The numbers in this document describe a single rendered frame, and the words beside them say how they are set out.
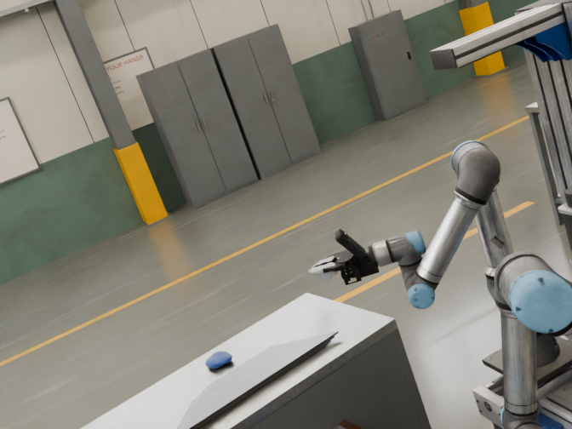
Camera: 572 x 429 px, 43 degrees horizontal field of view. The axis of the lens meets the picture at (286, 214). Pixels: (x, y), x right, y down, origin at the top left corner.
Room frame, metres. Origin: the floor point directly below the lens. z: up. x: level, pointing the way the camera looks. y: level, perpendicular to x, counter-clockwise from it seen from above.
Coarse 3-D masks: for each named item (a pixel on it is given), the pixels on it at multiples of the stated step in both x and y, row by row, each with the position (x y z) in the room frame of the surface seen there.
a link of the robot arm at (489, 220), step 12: (468, 144) 2.07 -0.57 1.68; (480, 144) 2.06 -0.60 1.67; (456, 156) 2.06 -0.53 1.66; (456, 168) 2.03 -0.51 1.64; (492, 192) 2.03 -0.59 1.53; (492, 204) 2.03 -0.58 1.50; (480, 216) 2.04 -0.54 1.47; (492, 216) 2.03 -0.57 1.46; (480, 228) 2.05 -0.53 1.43; (492, 228) 2.03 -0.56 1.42; (504, 228) 2.04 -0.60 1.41; (492, 240) 2.03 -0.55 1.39; (504, 240) 2.03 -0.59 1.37; (492, 252) 2.04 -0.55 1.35; (504, 252) 2.03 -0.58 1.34; (492, 264) 2.05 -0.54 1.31; (492, 276) 2.04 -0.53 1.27; (492, 288) 2.05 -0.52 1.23
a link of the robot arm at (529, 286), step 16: (528, 256) 1.41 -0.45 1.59; (512, 272) 1.38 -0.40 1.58; (528, 272) 1.33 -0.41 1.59; (544, 272) 1.32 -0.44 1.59; (512, 288) 1.34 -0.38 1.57; (528, 288) 1.30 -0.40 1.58; (544, 288) 1.29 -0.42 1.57; (560, 288) 1.28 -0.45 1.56; (512, 304) 1.32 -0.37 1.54; (528, 304) 1.29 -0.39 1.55; (544, 304) 1.29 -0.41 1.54; (560, 304) 1.28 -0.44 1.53; (528, 320) 1.29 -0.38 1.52; (544, 320) 1.29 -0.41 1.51; (560, 320) 1.28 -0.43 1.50
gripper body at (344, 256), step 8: (368, 248) 2.11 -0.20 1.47; (344, 256) 2.13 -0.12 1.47; (352, 256) 2.11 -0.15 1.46; (368, 256) 2.11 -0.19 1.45; (352, 264) 2.10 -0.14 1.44; (360, 264) 2.11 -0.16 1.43; (368, 264) 2.11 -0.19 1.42; (376, 264) 2.09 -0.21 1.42; (344, 272) 2.11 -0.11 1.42; (352, 272) 2.11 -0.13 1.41; (360, 272) 2.11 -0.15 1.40; (368, 272) 2.11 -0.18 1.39; (376, 272) 2.11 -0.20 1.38; (344, 280) 2.11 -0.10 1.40; (360, 280) 2.10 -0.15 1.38
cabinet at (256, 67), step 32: (256, 32) 10.39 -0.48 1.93; (224, 64) 10.20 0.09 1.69; (256, 64) 10.35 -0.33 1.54; (288, 64) 10.47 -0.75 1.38; (256, 96) 10.29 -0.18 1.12; (288, 96) 10.42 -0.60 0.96; (256, 128) 10.24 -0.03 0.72; (288, 128) 10.37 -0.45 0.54; (256, 160) 10.19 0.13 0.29; (288, 160) 10.32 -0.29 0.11
